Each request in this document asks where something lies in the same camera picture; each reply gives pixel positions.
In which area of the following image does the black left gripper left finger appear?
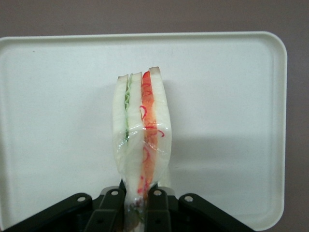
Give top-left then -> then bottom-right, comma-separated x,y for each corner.
0,185 -> 127,232

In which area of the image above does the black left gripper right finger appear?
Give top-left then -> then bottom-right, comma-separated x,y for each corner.
144,185 -> 282,232

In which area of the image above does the triangle sandwich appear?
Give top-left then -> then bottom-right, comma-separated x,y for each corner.
112,66 -> 173,232

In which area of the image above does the beige plastic tray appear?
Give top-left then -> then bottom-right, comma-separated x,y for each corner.
0,31 -> 288,232

